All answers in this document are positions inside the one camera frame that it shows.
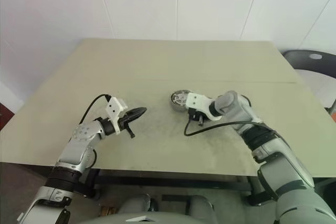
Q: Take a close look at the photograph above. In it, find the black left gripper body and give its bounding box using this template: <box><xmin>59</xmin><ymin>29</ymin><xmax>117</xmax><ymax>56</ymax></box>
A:
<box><xmin>119</xmin><ymin>112</ymin><xmax>136</xmax><ymax>140</ymax></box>

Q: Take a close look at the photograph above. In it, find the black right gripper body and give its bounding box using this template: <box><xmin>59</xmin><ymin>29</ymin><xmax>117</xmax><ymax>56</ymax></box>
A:
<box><xmin>187</xmin><ymin>109</ymin><xmax>206</xmax><ymax>128</ymax></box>

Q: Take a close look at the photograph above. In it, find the round motor housing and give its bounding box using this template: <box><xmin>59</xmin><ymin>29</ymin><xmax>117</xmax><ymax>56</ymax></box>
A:
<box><xmin>170</xmin><ymin>89</ymin><xmax>191</xmax><ymax>111</ymax></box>

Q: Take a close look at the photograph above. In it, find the grey rounded shape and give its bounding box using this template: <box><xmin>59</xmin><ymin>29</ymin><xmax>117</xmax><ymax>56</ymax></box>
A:
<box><xmin>119</xmin><ymin>194</ymin><xmax>153</xmax><ymax>217</ymax></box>
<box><xmin>186</xmin><ymin>194</ymin><xmax>214</xmax><ymax>216</ymax></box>

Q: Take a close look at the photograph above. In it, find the small brown object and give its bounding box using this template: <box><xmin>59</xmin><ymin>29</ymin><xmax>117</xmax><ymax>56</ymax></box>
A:
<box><xmin>101</xmin><ymin>206</ymin><xmax>117</xmax><ymax>216</ymax></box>

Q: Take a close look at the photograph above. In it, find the grey robot torso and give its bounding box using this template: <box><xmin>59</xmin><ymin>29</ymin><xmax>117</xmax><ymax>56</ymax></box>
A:
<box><xmin>78</xmin><ymin>208</ymin><xmax>281</xmax><ymax>224</ymax></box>

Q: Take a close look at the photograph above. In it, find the black folding chair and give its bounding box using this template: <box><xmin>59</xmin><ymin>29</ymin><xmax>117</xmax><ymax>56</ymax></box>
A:
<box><xmin>282</xmin><ymin>49</ymin><xmax>336</xmax><ymax>111</ymax></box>

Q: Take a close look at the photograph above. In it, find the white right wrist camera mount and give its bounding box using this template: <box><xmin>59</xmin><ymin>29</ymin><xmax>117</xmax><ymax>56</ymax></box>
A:
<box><xmin>185</xmin><ymin>92</ymin><xmax>223</xmax><ymax>122</ymax></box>

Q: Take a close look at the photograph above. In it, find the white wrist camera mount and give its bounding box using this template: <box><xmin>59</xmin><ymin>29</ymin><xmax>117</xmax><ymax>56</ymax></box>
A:
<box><xmin>185</xmin><ymin>92</ymin><xmax>223</xmax><ymax>122</ymax></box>
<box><xmin>104</xmin><ymin>97</ymin><xmax>129</xmax><ymax>135</ymax></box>

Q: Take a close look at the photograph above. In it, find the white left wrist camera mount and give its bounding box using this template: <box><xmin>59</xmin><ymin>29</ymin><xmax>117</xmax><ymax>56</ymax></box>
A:
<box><xmin>104</xmin><ymin>97</ymin><xmax>129</xmax><ymax>135</ymax></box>

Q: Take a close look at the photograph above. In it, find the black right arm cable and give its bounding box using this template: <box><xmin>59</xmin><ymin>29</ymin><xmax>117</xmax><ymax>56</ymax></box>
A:
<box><xmin>183</xmin><ymin>113</ymin><xmax>292</xmax><ymax>151</ymax></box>

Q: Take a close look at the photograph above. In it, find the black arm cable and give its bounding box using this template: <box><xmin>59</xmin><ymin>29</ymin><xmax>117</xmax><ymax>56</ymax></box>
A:
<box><xmin>183</xmin><ymin>113</ymin><xmax>292</xmax><ymax>151</ymax></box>
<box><xmin>78</xmin><ymin>93</ymin><xmax>110</xmax><ymax>125</ymax></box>

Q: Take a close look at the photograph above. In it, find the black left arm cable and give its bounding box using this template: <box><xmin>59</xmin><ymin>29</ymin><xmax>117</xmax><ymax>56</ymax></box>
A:
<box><xmin>78</xmin><ymin>93</ymin><xmax>110</xmax><ymax>125</ymax></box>

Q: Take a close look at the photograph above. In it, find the black table frame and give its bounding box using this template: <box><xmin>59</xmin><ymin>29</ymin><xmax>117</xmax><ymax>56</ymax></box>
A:
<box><xmin>89</xmin><ymin>168</ymin><xmax>254</xmax><ymax>192</ymax></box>

